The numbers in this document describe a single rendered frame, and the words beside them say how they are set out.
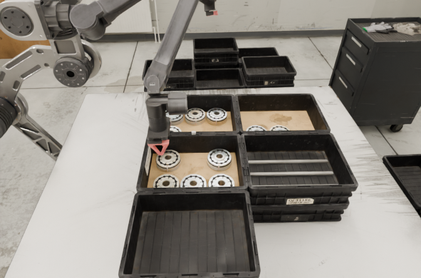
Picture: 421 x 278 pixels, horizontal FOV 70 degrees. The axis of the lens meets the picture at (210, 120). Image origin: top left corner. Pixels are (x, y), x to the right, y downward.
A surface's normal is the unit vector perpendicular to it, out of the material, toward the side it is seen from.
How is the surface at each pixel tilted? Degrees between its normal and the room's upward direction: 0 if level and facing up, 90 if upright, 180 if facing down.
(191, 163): 0
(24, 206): 0
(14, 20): 90
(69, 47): 90
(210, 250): 0
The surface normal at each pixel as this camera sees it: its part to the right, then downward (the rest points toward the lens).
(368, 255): 0.00, -0.78
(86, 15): 0.05, -0.07
